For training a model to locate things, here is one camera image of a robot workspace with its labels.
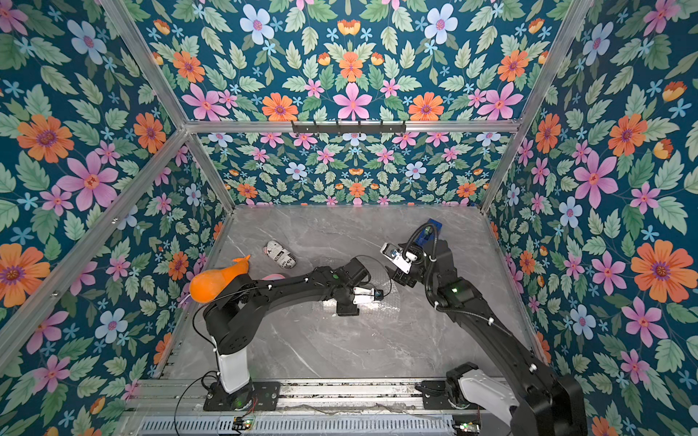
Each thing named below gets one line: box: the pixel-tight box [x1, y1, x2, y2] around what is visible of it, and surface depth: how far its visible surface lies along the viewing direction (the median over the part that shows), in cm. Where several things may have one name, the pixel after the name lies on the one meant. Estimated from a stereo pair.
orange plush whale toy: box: [189, 254, 252, 305], surface depth 90 cm
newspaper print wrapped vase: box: [262, 239, 298, 270], surface depth 103 cm
